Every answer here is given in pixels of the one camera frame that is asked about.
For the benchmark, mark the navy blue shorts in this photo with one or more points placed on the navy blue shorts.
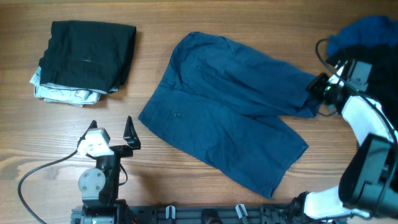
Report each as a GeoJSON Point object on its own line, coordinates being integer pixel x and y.
{"type": "Point", "coordinates": [222, 102]}

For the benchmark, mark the folded light grey garment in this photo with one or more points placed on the folded light grey garment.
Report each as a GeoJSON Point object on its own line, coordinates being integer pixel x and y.
{"type": "Point", "coordinates": [73, 95]}

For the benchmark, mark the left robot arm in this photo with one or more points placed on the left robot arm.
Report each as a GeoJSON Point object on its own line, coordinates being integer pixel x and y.
{"type": "Point", "coordinates": [100, 185]}

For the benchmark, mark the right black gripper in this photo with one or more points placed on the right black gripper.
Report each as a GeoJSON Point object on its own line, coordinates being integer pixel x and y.
{"type": "Point", "coordinates": [315, 86]}

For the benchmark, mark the blue t-shirt pile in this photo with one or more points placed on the blue t-shirt pile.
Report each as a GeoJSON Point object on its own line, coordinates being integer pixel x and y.
{"type": "Point", "coordinates": [368, 31]}

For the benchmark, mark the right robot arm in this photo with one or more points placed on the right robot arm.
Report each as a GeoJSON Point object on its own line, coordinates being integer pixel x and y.
{"type": "Point", "coordinates": [368, 187]}

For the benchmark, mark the folded black garment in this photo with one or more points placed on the folded black garment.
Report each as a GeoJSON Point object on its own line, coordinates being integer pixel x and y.
{"type": "Point", "coordinates": [88, 55]}

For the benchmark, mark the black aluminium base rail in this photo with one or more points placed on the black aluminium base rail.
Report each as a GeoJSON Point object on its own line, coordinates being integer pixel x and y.
{"type": "Point", "coordinates": [264, 214]}

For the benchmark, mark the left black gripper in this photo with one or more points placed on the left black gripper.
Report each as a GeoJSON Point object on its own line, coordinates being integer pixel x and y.
{"type": "Point", "coordinates": [132, 141]}

